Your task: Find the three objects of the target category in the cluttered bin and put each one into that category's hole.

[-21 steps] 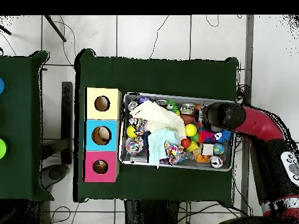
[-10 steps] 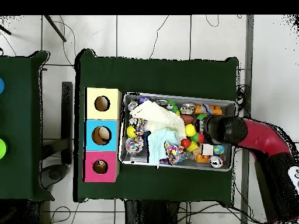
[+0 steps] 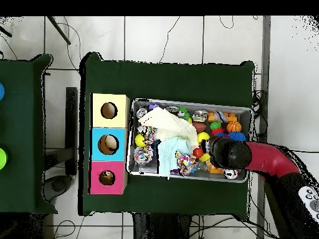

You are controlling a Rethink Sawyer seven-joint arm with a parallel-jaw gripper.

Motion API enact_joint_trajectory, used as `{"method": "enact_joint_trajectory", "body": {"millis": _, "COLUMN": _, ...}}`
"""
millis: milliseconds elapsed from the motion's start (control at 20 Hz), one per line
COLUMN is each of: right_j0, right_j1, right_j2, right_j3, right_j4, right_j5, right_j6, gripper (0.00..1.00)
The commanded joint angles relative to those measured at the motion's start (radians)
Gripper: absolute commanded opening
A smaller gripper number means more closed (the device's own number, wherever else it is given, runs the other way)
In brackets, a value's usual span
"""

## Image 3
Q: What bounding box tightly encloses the mint green knitted cloth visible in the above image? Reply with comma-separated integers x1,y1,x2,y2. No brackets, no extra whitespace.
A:
157,136,193,179

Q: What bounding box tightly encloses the yellow smiley ball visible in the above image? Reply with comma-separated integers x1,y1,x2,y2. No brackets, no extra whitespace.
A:
134,133,148,148

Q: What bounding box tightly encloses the colourful braided rope toy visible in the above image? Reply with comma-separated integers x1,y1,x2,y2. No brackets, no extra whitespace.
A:
175,151,199,177

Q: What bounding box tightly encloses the black tripod leg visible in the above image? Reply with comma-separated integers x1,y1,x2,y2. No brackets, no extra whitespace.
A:
47,16,72,45

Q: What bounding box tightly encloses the shallow clear mesh bin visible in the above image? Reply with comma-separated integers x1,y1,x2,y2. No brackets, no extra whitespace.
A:
126,98,252,184

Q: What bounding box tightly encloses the orange toy basketball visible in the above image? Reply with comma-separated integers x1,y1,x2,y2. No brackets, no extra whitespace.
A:
226,121,242,134

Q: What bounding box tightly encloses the colourful knotted rope ball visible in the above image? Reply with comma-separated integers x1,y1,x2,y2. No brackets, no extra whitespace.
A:
133,145,155,166

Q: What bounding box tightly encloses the cream knitted cloth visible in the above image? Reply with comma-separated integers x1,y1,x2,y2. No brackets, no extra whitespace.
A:
139,106,200,149

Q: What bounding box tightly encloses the long orange toy brick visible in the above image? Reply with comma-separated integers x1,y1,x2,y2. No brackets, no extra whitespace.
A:
208,111,239,123

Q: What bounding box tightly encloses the green side table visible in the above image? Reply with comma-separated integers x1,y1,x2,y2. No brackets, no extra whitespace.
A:
0,54,58,215

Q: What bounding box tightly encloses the black cable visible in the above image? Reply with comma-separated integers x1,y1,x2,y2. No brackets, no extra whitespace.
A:
291,148,319,154

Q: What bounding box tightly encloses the silver topped dark can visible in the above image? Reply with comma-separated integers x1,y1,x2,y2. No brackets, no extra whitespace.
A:
223,169,239,180

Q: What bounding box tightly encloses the green disc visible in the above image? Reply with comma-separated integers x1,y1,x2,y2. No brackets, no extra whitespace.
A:
0,148,8,170

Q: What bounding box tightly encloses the dark green table cloth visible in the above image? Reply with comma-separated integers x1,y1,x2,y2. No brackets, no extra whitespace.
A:
79,52,256,220

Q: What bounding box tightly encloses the plain yellow ball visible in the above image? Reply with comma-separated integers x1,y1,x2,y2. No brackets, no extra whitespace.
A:
197,131,211,145

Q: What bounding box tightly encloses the wooden box with three holes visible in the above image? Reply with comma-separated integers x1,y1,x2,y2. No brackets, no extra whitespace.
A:
89,93,131,195

